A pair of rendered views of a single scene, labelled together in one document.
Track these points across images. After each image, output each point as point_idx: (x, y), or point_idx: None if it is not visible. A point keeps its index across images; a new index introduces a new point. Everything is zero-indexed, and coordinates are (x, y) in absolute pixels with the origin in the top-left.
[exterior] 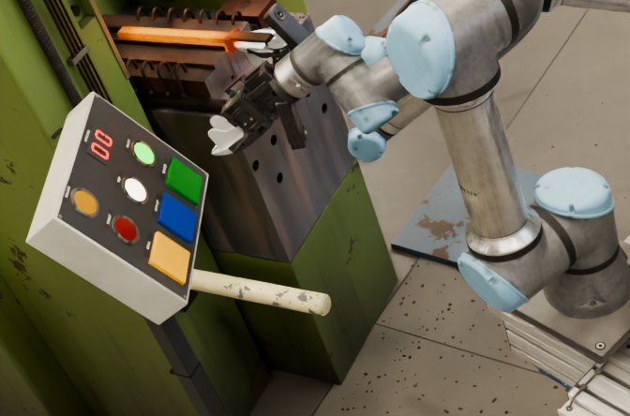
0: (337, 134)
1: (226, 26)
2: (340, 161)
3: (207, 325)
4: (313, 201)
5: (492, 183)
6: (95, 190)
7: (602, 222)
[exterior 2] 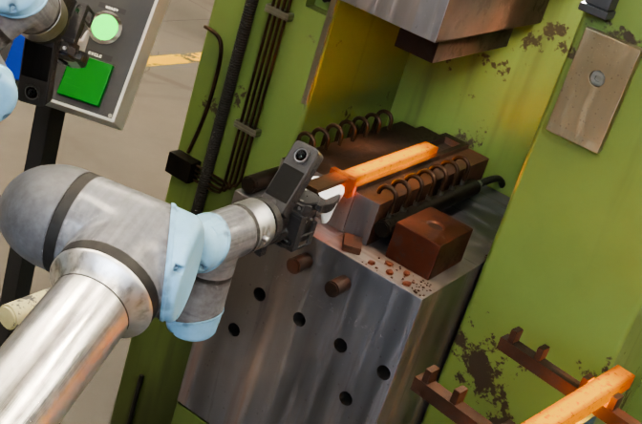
0: None
1: (382, 192)
2: None
3: (177, 373)
4: (247, 423)
5: None
6: None
7: None
